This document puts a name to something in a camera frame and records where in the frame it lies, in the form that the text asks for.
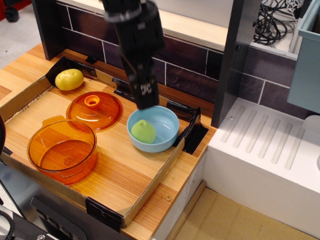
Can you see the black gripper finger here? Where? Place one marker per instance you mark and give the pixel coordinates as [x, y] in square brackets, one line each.
[151, 69]
[144, 87]

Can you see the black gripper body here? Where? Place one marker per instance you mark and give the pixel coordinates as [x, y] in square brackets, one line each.
[138, 28]

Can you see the green plastic pear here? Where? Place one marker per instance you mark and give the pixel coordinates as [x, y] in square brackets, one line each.
[143, 131]

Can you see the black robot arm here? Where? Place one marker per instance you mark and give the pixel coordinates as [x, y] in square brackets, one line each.
[140, 35]

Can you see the light blue bowl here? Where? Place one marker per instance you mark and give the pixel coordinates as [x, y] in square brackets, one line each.
[165, 122]

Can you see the orange transparent pot lid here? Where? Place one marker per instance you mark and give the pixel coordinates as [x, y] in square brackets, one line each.
[99, 110]

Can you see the yellow plastic potato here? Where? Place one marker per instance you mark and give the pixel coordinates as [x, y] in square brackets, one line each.
[69, 79]

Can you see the orange transparent pot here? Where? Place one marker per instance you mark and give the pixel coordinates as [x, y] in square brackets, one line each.
[64, 150]

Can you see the black chair caster wheel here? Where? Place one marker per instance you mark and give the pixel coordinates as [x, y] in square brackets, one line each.
[11, 14]

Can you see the white toy sink drainboard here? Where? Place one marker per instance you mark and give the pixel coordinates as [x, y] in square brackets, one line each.
[268, 161]

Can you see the teal plastic bin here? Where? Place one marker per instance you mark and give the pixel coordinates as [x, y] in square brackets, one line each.
[305, 86]

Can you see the black toy stove front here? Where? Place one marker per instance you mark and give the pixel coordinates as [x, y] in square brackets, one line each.
[50, 212]

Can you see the dark grey shelf post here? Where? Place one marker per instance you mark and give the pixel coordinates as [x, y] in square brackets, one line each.
[242, 25]

